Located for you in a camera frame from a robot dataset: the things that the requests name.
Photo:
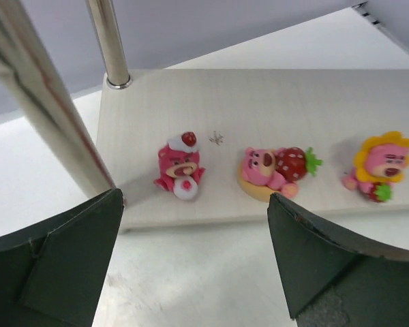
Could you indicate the pink bear yellow flower toy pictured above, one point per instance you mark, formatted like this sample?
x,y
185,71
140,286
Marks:
x,y
380,163

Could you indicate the pink strawberry cake toy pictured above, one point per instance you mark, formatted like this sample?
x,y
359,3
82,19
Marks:
x,y
263,172

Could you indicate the light wooden two-tier shelf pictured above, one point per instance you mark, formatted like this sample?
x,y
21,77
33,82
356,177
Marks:
x,y
328,84

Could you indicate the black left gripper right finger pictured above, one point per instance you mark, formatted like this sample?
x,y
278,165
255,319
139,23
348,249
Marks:
x,y
332,276

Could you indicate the pink bear strawberry toy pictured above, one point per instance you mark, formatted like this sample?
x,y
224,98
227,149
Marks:
x,y
179,164

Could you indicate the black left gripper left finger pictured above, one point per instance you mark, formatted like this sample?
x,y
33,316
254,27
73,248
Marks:
x,y
52,272

